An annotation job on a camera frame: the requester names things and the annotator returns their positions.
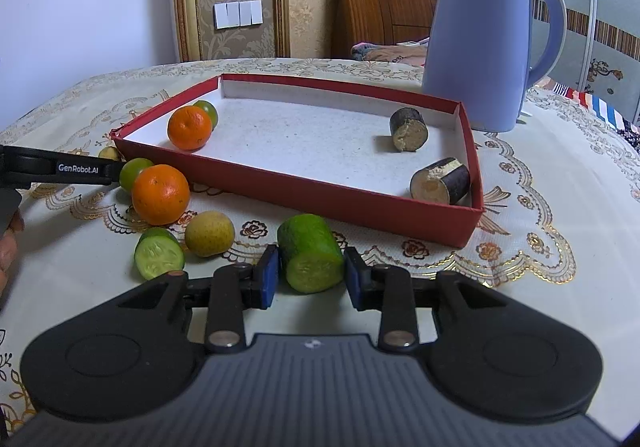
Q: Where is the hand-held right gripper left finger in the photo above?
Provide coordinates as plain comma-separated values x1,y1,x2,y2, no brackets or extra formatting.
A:
117,244,280,354

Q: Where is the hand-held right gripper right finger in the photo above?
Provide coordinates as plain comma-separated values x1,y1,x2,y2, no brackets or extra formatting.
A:
344,247,511,354

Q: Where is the green cucumber piece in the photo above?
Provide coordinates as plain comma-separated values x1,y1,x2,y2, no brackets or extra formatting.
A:
133,227,186,282
277,214,347,295

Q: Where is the orange tangerine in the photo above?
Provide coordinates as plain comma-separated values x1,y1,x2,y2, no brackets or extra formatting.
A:
167,105,213,152
131,164,191,227

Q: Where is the dark purple sugarcane piece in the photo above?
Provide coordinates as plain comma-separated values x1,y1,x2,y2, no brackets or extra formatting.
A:
390,108,430,152
410,157,472,205

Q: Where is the red cardboard box tray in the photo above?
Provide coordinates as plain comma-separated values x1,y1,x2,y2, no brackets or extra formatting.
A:
111,73,485,249

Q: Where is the person's left hand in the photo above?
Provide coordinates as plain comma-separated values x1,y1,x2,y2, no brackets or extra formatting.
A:
0,212,25,300

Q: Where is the cream embroidered tablecloth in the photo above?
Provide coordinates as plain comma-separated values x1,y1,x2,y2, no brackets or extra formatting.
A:
0,58,640,438

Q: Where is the pink brown blanket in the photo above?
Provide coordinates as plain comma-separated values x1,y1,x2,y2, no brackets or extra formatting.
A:
350,39,431,65

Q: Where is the blue electric kettle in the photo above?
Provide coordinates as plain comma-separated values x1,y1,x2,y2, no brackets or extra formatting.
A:
421,0,568,134

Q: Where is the wooden bed headboard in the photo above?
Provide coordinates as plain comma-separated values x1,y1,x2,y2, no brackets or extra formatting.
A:
328,0,438,60

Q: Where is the striped colourful blanket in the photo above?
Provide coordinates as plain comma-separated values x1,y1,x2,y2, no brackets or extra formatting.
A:
545,79,640,138

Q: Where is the dark floral cloth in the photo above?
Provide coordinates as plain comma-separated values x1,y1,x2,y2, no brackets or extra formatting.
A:
617,119,640,152

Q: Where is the floral panel wardrobe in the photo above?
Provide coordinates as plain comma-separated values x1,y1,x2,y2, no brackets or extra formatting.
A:
525,0,640,128

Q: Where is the white wall light switch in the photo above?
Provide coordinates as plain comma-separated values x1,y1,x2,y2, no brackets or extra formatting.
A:
214,0,264,30

